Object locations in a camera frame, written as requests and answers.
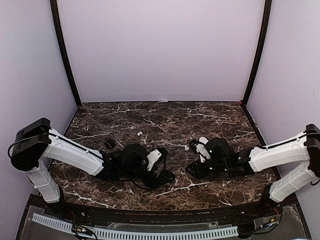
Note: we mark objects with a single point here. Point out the left black frame post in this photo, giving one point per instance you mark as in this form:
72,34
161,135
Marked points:
63,52

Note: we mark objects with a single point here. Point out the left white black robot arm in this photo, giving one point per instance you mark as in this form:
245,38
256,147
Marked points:
39,140

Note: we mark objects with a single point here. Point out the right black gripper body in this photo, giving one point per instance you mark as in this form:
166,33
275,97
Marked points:
202,173

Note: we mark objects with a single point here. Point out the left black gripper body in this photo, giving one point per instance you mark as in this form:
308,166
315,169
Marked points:
147,181

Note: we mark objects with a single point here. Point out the white slotted cable duct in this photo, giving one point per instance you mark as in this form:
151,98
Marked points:
100,233

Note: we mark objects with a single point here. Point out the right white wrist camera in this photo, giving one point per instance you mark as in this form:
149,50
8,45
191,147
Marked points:
200,149

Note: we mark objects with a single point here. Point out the right black frame post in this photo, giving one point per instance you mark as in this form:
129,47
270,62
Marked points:
258,52

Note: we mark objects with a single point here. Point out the black frame post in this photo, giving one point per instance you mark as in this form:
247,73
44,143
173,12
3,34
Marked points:
258,52
63,52

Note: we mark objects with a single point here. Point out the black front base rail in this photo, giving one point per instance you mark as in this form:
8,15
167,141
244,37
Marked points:
90,215

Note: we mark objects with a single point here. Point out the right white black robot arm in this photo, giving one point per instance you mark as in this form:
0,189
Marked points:
216,156

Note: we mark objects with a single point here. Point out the black round charging case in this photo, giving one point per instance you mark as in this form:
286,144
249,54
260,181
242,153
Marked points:
109,143

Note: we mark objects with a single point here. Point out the white oval charging case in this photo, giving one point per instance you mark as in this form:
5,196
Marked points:
203,140

